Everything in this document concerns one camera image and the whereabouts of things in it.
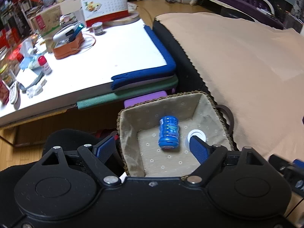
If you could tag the white round cap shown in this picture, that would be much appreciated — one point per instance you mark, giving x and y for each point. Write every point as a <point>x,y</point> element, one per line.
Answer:
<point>200,134</point>

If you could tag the green mat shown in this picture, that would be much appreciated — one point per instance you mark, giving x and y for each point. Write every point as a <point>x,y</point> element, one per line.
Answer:
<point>128,93</point>

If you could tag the blue folded mat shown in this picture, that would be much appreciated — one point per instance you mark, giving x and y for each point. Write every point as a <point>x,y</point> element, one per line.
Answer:
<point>153,62</point>

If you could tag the desk calendar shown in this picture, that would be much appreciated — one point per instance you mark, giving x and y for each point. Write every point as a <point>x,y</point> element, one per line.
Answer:
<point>103,10</point>

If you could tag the blue plastic bottle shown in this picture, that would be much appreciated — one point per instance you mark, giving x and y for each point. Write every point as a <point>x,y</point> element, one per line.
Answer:
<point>168,133</point>

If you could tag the orange leather tray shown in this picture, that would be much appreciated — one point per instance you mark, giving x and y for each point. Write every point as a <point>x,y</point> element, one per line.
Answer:
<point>67,49</point>

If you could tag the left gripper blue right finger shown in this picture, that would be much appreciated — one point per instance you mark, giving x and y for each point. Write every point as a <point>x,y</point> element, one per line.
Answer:
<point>199,149</point>

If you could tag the crumpled white tissue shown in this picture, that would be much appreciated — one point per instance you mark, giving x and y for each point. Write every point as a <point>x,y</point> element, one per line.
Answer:
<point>36,89</point>

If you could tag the purple block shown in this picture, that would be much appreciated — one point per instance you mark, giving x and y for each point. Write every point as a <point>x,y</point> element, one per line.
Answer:
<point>136,100</point>

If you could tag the beige blanket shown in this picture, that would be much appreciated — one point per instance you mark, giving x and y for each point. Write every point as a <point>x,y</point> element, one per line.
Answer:
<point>254,69</point>

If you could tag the red capped white bottle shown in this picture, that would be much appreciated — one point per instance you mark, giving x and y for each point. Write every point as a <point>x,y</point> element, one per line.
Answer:
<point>44,65</point>

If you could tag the small grey jar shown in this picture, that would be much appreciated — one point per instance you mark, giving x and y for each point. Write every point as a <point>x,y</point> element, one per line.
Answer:
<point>98,28</point>

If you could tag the wicker basket with fabric liner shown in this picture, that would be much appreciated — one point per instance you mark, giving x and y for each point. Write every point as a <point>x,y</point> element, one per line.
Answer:
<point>155,135</point>

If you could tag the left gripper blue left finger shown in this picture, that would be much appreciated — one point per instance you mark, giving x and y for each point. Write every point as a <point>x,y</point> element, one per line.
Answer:
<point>104,149</point>

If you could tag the white remote control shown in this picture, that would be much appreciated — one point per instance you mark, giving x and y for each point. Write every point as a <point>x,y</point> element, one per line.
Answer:
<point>14,93</point>

